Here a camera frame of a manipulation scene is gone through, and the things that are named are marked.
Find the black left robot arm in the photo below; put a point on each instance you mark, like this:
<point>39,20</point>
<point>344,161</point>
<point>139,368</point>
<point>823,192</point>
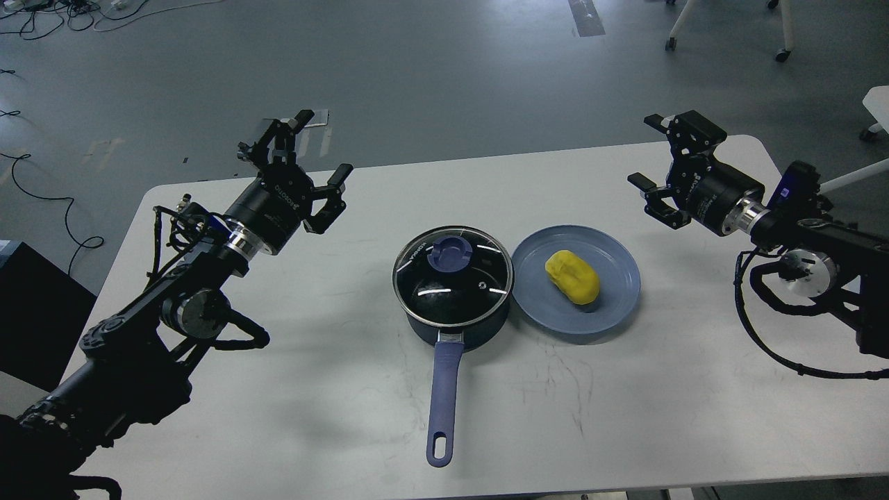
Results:
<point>138,362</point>

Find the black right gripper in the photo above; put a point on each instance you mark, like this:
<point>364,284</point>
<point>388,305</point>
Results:
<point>698,185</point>

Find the dark blue saucepan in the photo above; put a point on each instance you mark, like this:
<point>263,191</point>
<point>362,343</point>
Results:
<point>449,344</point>

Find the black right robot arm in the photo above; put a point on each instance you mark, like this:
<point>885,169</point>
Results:
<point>802,264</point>

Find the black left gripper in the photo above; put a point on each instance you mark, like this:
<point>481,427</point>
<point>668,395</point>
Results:
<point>280,199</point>

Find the black box at left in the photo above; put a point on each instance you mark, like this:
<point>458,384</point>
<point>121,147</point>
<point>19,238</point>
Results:
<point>43,313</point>

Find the yellow potato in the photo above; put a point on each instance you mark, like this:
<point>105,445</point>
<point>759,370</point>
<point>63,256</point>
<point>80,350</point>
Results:
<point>574,277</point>

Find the glass pot lid blue knob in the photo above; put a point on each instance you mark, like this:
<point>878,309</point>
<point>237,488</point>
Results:
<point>453,276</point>

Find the blue plate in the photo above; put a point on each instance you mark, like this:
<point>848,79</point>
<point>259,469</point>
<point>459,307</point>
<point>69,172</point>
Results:
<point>549,308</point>

